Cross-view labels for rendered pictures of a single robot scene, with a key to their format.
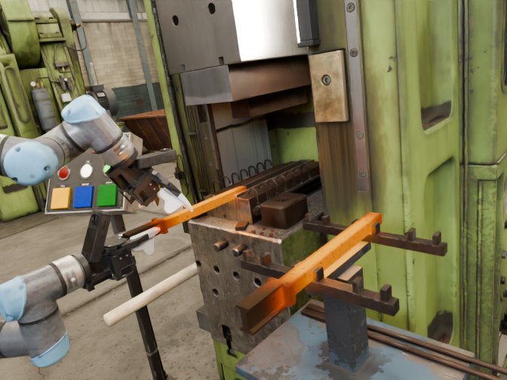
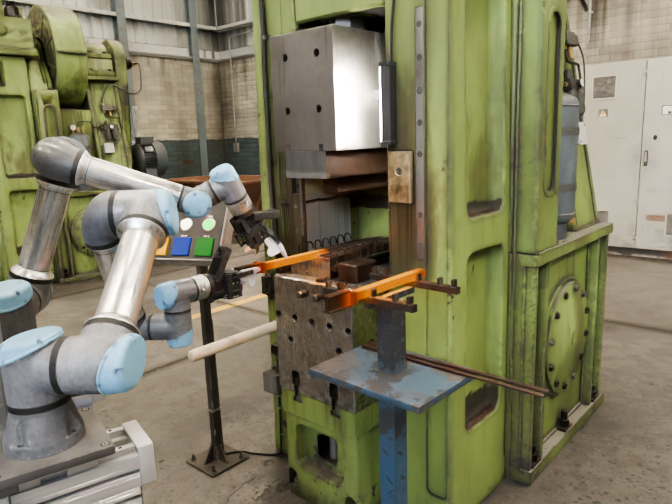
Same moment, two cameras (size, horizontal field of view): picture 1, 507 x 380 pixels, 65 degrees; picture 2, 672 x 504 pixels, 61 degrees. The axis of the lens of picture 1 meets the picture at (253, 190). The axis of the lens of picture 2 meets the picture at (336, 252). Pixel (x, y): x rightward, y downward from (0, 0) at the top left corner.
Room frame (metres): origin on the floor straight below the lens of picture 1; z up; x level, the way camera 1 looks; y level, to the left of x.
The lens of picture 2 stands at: (-0.87, 0.06, 1.41)
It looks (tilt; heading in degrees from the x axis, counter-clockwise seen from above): 11 degrees down; 358
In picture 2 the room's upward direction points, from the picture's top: 2 degrees counter-clockwise
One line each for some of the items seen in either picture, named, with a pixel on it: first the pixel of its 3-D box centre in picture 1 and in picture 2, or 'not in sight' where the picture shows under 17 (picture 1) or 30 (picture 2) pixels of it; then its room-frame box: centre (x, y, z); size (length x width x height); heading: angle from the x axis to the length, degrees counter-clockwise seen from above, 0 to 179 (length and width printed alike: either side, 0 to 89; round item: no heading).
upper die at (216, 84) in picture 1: (253, 78); (343, 161); (1.30, -0.06, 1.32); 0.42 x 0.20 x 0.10; 136
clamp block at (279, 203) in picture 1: (284, 209); (358, 270); (1.07, -0.08, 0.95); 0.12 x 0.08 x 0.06; 136
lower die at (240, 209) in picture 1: (269, 186); (346, 254); (1.30, -0.06, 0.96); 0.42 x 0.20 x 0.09; 136
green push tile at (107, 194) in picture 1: (108, 195); (204, 247); (1.33, 0.50, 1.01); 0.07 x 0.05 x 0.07; 71
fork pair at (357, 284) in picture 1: (400, 259); (425, 289); (0.60, -0.23, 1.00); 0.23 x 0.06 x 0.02; 135
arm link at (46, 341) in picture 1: (37, 335); (173, 327); (0.72, 0.49, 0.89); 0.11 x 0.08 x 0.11; 86
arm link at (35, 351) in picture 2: not in sight; (37, 363); (0.22, 0.63, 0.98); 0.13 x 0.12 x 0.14; 86
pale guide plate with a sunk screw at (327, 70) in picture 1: (328, 87); (400, 177); (1.03, -0.23, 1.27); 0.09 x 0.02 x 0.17; 46
